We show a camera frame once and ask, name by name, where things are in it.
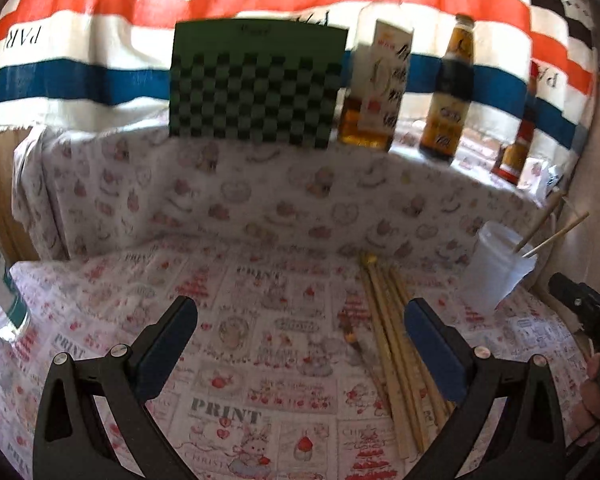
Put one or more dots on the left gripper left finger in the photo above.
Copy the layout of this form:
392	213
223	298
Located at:
70	440

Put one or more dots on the green checkered box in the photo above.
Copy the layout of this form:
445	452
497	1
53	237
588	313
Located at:
257	80

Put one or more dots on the clear cooking wine bottle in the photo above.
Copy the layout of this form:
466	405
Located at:
378	74

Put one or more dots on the gold fork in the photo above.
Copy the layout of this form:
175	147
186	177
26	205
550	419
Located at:
354	343

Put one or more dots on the bamboo chopstick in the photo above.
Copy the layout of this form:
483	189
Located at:
399	416
437	403
390	314
551	204
557	236
429	353

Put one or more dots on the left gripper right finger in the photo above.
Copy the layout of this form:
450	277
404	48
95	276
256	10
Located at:
529	439

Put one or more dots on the dark soy sauce bottle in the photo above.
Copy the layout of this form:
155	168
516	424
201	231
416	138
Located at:
452	95

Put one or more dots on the person's right hand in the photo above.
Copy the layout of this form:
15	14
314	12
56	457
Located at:
585	416

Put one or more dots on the striped curtain cloth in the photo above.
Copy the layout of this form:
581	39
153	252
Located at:
96	64

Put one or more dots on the printed tablecloth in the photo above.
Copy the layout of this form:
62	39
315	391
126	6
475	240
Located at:
267	240

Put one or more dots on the translucent plastic cup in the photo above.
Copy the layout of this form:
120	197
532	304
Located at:
494	269

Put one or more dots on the gold spoon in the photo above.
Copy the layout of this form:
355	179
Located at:
391	383

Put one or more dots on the red capped sauce bottle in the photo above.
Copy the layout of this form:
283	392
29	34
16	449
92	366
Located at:
512	157

